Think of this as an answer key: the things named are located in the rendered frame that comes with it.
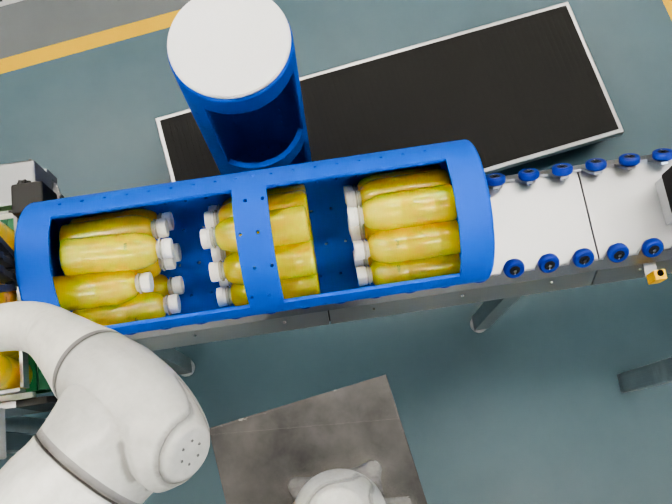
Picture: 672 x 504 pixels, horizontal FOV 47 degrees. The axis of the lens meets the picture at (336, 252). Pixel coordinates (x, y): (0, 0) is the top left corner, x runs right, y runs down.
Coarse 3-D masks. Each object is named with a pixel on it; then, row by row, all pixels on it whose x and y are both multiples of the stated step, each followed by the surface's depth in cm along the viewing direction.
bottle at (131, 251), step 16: (64, 240) 147; (80, 240) 147; (96, 240) 146; (112, 240) 146; (128, 240) 146; (144, 240) 147; (160, 240) 149; (64, 256) 145; (80, 256) 145; (96, 256) 145; (112, 256) 145; (128, 256) 146; (144, 256) 146; (160, 256) 148; (64, 272) 146; (80, 272) 147; (96, 272) 148
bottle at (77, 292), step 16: (112, 272) 149; (128, 272) 150; (64, 288) 148; (80, 288) 148; (96, 288) 148; (112, 288) 148; (128, 288) 149; (64, 304) 149; (80, 304) 149; (96, 304) 150; (112, 304) 150
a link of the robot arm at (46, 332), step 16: (0, 304) 97; (16, 304) 96; (32, 304) 95; (48, 304) 95; (0, 320) 95; (16, 320) 93; (32, 320) 92; (48, 320) 90; (64, 320) 90; (80, 320) 90; (0, 336) 95; (16, 336) 93; (32, 336) 90; (48, 336) 88; (64, 336) 86; (80, 336) 86; (32, 352) 90; (48, 352) 86; (64, 352) 84; (48, 368) 86
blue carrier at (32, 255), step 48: (432, 144) 153; (144, 192) 148; (192, 192) 146; (240, 192) 145; (336, 192) 166; (480, 192) 142; (48, 240) 142; (192, 240) 168; (240, 240) 141; (336, 240) 169; (480, 240) 143; (48, 288) 141; (192, 288) 166; (336, 288) 162; (384, 288) 149; (432, 288) 154
